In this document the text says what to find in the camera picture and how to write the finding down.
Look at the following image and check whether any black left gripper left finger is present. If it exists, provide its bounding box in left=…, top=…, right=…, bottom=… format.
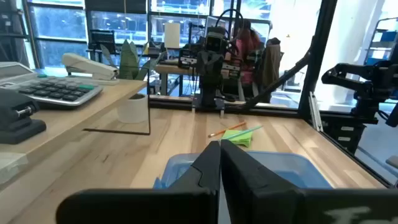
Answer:
left=55, top=140, right=221, bottom=224

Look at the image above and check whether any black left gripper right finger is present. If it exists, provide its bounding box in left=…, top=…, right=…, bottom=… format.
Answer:
left=220, top=139, right=398, bottom=224

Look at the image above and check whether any blue plastic pencil case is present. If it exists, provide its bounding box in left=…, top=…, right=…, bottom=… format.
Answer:
left=153, top=151, right=334, bottom=190

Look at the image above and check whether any green sticky note pad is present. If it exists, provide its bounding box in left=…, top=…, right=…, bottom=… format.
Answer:
left=221, top=129, right=254, bottom=148

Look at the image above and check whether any orange pencil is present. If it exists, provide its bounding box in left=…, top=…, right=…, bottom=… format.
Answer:
left=208, top=121, right=248, bottom=139

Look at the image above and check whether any teal pen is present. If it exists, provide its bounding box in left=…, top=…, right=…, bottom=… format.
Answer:
left=219, top=124, right=264, bottom=142

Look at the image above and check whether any wooden background table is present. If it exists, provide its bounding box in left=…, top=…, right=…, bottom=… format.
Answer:
left=154, top=62, right=203, bottom=97

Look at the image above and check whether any person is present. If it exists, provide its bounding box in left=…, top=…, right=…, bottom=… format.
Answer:
left=229, top=18, right=265, bottom=96

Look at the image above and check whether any white board panel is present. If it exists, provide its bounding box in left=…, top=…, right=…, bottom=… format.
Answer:
left=164, top=22, right=182, bottom=49

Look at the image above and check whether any brown jacket on chair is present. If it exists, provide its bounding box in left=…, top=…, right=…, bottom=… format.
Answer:
left=259, top=37, right=284, bottom=103

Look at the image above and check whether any potted plant in white pot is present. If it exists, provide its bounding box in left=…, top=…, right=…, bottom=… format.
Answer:
left=99, top=39, right=167, bottom=124

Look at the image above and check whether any black perforated music stand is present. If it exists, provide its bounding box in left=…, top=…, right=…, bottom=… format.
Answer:
left=88, top=29, right=118, bottom=63

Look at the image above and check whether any wooden shelf riser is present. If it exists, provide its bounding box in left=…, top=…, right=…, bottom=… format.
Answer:
left=0, top=78, right=152, bottom=195

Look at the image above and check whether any grey desk calculator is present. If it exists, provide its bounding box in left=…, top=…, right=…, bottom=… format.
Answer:
left=0, top=61, right=104, bottom=110

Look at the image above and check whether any shelf with blue bins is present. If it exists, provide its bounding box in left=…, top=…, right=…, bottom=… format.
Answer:
left=363, top=17, right=398, bottom=67

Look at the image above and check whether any black stapler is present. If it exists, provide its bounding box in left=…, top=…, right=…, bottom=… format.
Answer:
left=0, top=88, right=47, bottom=145

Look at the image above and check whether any silver aluminium bracket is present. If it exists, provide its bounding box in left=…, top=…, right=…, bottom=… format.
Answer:
left=307, top=90, right=325, bottom=133

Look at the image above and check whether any black aluminium table frame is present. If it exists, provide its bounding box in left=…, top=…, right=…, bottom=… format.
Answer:
left=148, top=0, right=398, bottom=189

